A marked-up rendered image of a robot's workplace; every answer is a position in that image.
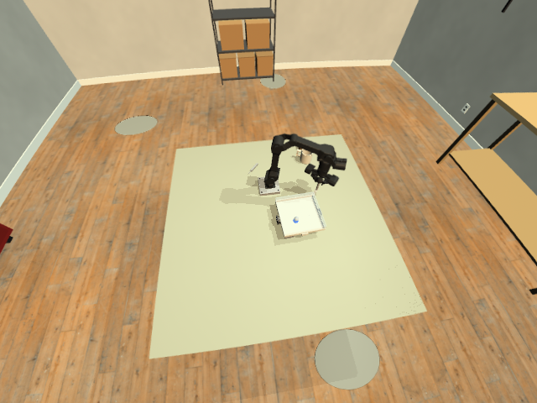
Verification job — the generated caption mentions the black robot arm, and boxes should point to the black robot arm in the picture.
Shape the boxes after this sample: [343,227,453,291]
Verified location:
[264,133,347,189]

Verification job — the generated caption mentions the grey mug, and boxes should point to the grey mug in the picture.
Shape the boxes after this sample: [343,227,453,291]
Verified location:
[296,149,313,165]

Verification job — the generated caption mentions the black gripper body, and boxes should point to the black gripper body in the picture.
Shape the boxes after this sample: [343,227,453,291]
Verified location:
[305,164,339,186]

